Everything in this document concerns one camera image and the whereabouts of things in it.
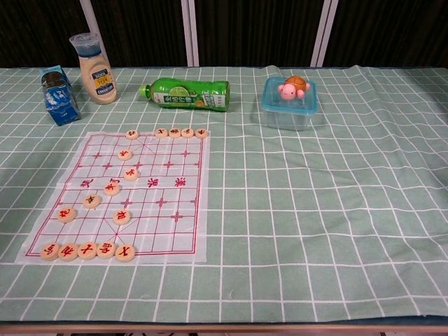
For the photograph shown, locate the green checked tablecloth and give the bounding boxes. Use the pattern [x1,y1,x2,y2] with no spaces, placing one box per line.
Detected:
[0,64,448,325]

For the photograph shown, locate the green drink bottle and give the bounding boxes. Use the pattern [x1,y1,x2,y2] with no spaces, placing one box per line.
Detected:
[139,77,230,113]

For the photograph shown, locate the blue cookie box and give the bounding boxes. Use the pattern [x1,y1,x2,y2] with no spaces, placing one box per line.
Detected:
[38,65,82,127]

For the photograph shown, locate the clear container with blue lid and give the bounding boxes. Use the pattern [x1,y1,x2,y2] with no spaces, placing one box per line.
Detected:
[261,76,319,132]

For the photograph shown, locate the pink turtle toy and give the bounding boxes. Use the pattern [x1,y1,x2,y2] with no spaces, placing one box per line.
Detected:
[277,76,311,101]

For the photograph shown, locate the white partition frame post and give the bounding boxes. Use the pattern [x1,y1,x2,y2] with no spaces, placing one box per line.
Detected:
[78,0,112,68]
[309,0,340,67]
[181,0,200,67]

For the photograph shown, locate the translucent Chinese chess board sheet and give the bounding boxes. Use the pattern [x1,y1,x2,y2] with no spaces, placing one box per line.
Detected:
[14,129,211,265]

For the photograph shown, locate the dark partition panel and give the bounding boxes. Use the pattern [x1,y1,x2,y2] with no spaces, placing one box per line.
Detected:
[94,0,190,67]
[327,0,448,69]
[194,0,325,67]
[0,0,88,69]

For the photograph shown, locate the mayonnaise squeeze bottle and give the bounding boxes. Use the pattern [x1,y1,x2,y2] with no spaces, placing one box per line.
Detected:
[68,32,118,106]

